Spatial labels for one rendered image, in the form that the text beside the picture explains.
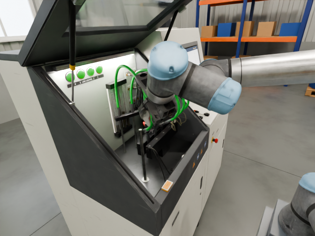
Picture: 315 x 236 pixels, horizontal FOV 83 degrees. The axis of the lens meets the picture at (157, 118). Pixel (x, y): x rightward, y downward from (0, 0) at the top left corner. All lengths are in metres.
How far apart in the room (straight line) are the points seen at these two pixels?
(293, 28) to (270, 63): 5.43
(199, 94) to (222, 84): 0.04
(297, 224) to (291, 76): 0.51
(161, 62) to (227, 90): 0.13
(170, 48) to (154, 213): 0.60
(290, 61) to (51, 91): 0.77
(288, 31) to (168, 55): 5.63
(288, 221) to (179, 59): 0.70
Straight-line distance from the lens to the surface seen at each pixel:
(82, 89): 1.01
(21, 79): 0.99
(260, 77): 0.50
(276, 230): 0.87
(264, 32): 5.99
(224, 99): 0.37
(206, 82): 0.36
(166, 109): 0.46
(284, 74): 0.51
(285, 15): 7.12
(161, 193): 0.81
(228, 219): 1.96
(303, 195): 0.76
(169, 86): 0.37
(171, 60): 0.34
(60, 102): 0.79
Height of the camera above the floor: 1.57
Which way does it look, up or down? 27 degrees down
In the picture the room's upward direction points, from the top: 3 degrees counter-clockwise
